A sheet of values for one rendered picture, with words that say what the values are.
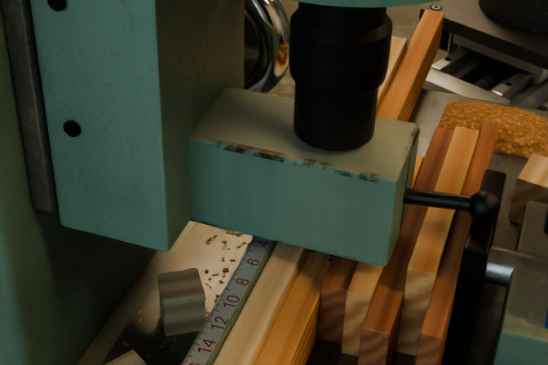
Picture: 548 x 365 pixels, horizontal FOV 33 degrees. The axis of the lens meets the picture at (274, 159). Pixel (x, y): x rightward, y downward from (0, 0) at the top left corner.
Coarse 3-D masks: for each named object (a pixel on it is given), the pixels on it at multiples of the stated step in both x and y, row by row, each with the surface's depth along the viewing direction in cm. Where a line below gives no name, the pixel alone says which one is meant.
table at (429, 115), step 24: (432, 96) 90; (456, 96) 90; (432, 120) 86; (504, 168) 80; (504, 192) 77; (504, 216) 74; (504, 240) 72; (504, 288) 68; (480, 312) 66; (480, 336) 64; (312, 360) 61; (336, 360) 61; (408, 360) 62; (456, 360) 62; (480, 360) 62
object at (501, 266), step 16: (496, 176) 63; (496, 192) 61; (480, 224) 58; (496, 224) 63; (480, 240) 57; (464, 256) 57; (480, 256) 56; (496, 256) 61; (512, 256) 61; (528, 256) 61; (464, 272) 58; (480, 272) 57; (496, 272) 61; (464, 288) 58; (480, 288) 58; (464, 304) 59; (464, 320) 60; (448, 336) 61; (464, 336) 60; (464, 352) 61
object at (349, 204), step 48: (240, 96) 63; (192, 144) 59; (240, 144) 58; (288, 144) 58; (384, 144) 58; (192, 192) 61; (240, 192) 60; (288, 192) 58; (336, 192) 57; (384, 192) 56; (288, 240) 61; (336, 240) 59; (384, 240) 58
